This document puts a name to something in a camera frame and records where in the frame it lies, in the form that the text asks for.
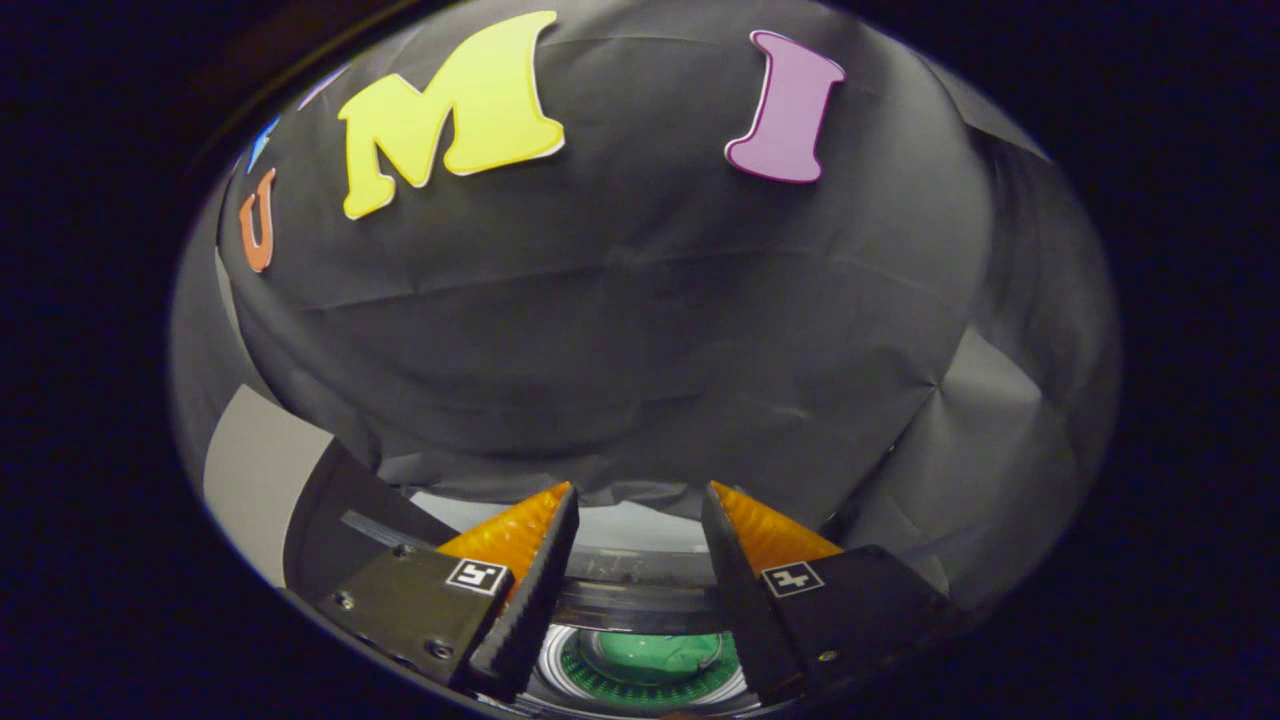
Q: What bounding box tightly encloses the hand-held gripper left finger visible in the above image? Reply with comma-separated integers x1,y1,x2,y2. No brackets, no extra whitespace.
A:
320,482,581,703

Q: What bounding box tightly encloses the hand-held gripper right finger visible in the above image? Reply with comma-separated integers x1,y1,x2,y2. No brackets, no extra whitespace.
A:
700,481,961,706

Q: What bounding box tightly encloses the grey washing machine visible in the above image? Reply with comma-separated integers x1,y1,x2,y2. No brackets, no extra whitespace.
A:
290,445,801,720

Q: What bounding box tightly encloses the green polo shirt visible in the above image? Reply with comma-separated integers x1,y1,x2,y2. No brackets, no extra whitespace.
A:
590,632,726,681

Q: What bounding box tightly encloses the dark washing machine lid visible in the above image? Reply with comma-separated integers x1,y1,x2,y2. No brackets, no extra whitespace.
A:
340,488,721,606

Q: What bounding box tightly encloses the black backdrop cloth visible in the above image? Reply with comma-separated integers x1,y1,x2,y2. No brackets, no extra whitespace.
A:
170,0,1121,611

